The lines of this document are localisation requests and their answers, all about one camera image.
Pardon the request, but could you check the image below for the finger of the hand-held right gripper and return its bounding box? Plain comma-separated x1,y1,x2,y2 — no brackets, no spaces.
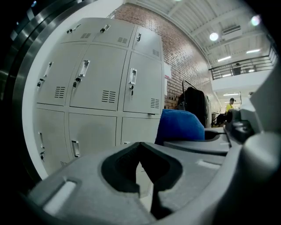
163,132,231,155

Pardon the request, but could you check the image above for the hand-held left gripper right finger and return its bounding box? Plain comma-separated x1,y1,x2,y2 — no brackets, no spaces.
140,131,276,225

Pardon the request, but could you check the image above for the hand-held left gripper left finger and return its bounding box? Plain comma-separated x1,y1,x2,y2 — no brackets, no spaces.
28,142,157,225

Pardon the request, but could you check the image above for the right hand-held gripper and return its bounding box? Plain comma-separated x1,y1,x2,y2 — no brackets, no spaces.
223,63,281,145

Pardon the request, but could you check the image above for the blue cloth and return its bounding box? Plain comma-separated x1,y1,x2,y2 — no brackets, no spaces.
155,109,206,146

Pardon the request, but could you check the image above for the grey metal locker door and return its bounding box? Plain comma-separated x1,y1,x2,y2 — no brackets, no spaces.
120,116,162,146

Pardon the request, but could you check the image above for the grey metal locker cabinet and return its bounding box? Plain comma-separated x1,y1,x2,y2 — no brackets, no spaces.
32,17,166,176

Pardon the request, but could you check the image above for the black balcony railing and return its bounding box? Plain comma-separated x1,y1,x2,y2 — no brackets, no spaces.
208,43,278,81

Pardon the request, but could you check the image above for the black clothes rack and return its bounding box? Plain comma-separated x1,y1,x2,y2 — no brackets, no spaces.
181,79,198,107

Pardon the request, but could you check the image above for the ceiling air conditioner vent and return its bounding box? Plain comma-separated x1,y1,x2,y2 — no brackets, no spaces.
221,25,242,36

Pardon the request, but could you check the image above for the white wall paper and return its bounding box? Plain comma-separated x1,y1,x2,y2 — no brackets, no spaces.
164,63,173,80

